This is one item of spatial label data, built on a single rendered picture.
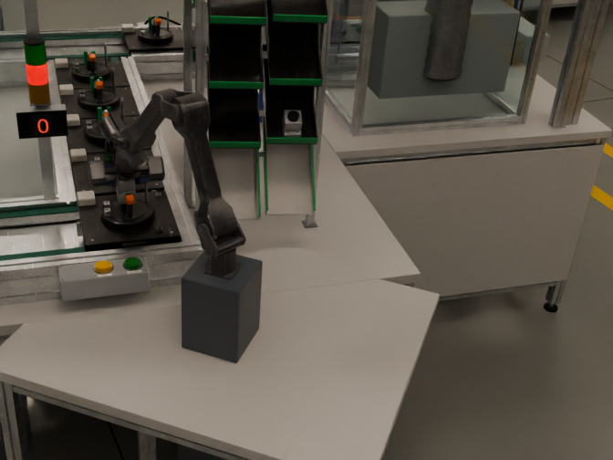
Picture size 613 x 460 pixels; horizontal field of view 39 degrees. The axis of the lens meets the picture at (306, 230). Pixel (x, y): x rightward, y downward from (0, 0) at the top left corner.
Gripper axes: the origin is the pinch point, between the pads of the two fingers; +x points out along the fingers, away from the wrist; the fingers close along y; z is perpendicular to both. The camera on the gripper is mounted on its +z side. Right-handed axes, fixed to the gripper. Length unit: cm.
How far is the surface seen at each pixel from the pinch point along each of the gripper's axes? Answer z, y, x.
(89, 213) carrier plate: -4.5, 9.4, 10.4
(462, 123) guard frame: 32, -129, 50
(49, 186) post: 5.9, 18.6, 14.6
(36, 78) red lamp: 22.3, 19.3, -14.4
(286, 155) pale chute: 2.0, -43.4, -1.8
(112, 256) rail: -20.8, 5.9, -1.0
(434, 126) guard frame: 32, -117, 51
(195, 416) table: -66, -5, -23
